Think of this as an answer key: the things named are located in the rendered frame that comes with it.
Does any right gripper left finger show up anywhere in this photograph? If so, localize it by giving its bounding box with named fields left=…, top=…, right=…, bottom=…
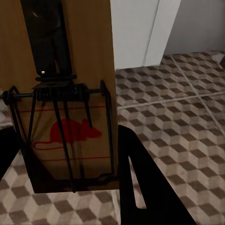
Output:
left=0, top=126, right=20, bottom=181

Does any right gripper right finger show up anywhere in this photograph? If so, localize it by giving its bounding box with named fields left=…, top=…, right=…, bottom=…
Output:
left=118, top=125, right=197, bottom=225

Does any mousetrap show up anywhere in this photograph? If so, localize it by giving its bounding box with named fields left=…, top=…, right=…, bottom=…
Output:
left=0, top=0, right=120, bottom=194

